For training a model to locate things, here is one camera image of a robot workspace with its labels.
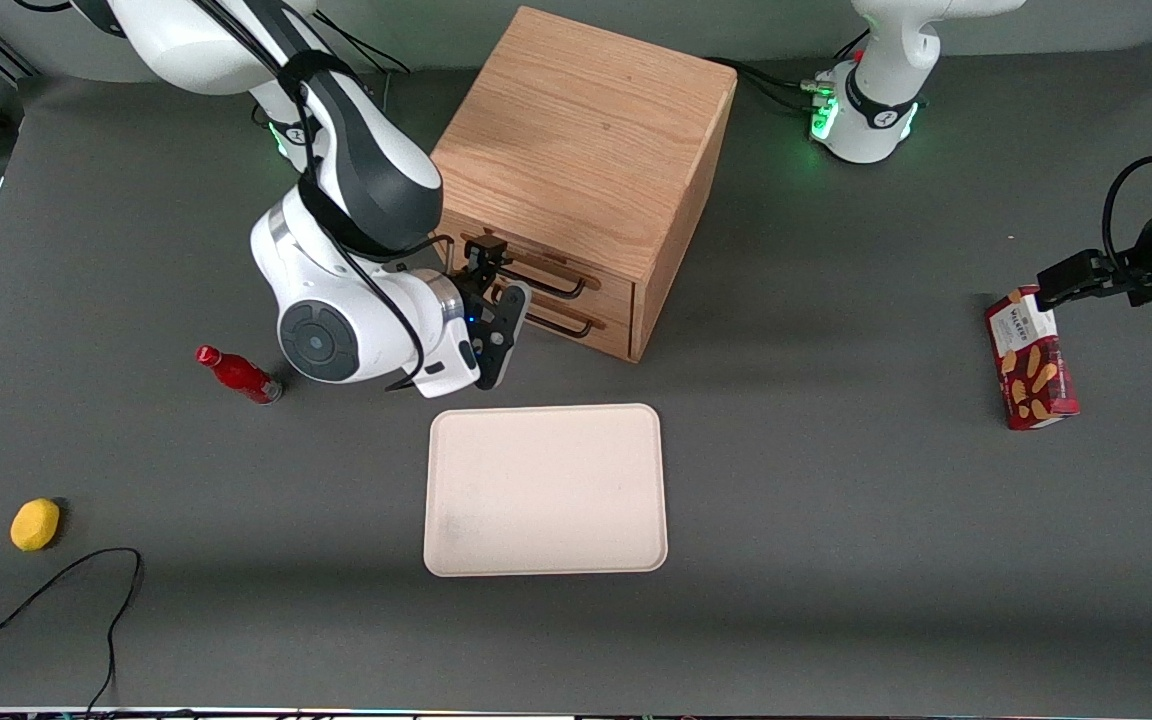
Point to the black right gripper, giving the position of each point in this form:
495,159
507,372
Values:
470,287

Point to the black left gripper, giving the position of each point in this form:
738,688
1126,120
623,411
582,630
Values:
1144,247

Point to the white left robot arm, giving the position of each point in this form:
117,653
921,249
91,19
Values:
876,130

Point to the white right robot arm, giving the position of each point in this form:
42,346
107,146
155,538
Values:
356,300

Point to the wooden drawer cabinet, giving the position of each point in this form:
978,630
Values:
586,120

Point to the red cookie box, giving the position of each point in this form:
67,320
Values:
1031,365

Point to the cream plastic tray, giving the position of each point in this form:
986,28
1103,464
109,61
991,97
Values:
546,490

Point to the red bottle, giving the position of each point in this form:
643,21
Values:
241,376

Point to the yellow lemon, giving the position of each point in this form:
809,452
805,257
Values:
34,525

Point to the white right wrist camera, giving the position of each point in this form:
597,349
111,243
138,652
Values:
446,370

